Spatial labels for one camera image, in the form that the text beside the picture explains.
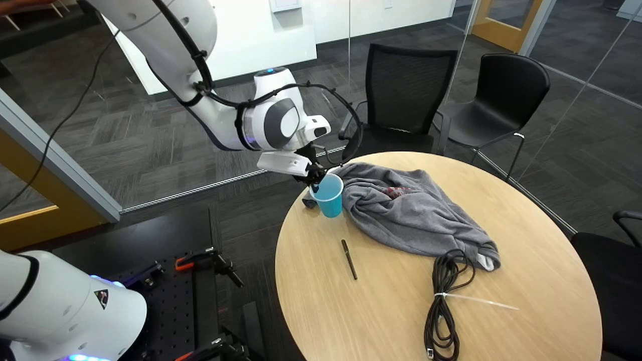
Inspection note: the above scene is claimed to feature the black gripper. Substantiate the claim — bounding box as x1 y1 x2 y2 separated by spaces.
292 140 334 210

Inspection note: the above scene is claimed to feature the blue plastic cup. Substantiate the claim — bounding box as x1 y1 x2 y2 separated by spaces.
309 173 347 221

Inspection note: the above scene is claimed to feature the black marker pen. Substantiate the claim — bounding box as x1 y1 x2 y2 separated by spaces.
339 237 360 282

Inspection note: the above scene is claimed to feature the grey sweatshirt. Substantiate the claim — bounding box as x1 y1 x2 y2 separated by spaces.
334 160 503 274

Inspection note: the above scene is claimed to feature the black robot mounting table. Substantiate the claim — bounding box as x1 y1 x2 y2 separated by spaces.
49 204 297 361

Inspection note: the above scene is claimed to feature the small black clamp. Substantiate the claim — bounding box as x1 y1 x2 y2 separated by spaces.
119 261 167 289

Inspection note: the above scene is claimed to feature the white zip tie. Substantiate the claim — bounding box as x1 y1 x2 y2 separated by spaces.
431 290 521 312

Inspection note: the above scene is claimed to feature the wooden door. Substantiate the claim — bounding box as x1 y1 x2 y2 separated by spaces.
469 0 557 57

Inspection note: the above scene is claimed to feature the yellow wood panel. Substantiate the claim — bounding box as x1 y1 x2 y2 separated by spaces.
0 129 123 252

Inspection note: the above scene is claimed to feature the black mesh-back office chair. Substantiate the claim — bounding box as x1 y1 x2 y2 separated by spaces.
570 209 642 361

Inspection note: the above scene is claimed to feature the orange-handled black clamp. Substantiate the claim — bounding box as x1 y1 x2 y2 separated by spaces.
177 333 252 361
175 247 242 289

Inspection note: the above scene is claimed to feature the coiled black cable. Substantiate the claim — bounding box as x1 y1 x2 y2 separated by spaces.
421 247 477 361

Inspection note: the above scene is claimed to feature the white wall box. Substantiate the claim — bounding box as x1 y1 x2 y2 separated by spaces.
268 0 305 17

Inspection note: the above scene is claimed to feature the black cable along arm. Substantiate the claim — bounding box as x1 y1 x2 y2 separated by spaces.
151 0 365 166

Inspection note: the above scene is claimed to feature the thin hanging black cable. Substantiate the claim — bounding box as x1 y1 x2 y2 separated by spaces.
0 13 158 212

